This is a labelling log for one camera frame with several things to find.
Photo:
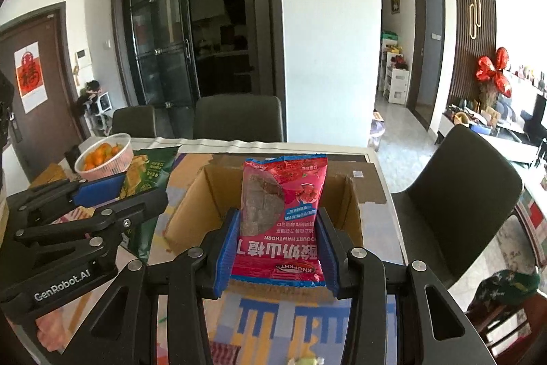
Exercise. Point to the small light green snack packet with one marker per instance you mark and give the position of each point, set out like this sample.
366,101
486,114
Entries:
303,360

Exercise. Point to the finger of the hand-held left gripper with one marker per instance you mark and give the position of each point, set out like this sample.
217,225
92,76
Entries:
98,189
128,211

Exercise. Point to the large green chip bag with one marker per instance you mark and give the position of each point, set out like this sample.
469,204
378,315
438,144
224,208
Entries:
149,172

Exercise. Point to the small white shoe shelf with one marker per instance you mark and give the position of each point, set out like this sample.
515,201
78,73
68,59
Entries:
96,108

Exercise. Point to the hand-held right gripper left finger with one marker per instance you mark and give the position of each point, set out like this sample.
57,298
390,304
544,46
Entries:
226,249

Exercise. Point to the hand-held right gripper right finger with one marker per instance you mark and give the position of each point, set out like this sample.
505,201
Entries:
327,258

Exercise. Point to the dark hallway door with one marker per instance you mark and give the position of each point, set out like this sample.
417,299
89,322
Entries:
427,57

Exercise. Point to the white shelf unit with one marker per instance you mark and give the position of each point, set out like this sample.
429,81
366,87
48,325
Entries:
395,82

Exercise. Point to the wooden chair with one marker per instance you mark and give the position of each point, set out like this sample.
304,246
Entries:
513,339

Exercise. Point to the dark dining chair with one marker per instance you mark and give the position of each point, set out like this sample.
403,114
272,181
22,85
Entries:
461,194
237,119
132,121

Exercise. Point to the wall intercom panel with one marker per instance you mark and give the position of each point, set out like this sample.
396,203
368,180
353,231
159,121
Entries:
83,58

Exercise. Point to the black television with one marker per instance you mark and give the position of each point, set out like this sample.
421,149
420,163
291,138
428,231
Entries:
536,117

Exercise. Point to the small framed wall picture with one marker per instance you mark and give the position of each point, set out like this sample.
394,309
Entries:
395,5

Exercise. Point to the gold wall ornament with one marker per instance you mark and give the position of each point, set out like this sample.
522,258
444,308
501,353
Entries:
475,16

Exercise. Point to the red and white door poster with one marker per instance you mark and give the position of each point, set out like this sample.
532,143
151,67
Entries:
30,76

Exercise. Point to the person's left hand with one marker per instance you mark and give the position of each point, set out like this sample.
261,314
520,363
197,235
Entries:
53,330

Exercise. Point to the black glass sliding door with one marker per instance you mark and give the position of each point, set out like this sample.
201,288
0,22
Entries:
162,27

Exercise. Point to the pile of oranges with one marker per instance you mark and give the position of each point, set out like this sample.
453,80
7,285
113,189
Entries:
100,157

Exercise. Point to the low coffee table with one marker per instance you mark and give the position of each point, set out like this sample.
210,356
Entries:
534,211

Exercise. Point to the yellow woven box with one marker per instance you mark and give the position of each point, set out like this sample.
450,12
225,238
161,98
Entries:
49,174

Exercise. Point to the dark green hat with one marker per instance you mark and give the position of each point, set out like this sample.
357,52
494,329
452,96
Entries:
508,288

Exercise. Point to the brown cardboard box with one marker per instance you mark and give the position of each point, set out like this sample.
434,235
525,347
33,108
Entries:
192,211

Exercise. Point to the pink windowed snack packet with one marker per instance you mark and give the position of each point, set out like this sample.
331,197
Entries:
277,254

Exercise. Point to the red foil balloons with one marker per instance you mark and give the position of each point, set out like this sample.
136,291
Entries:
491,72

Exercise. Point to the brown entrance door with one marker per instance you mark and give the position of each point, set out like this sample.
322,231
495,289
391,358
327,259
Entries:
47,134

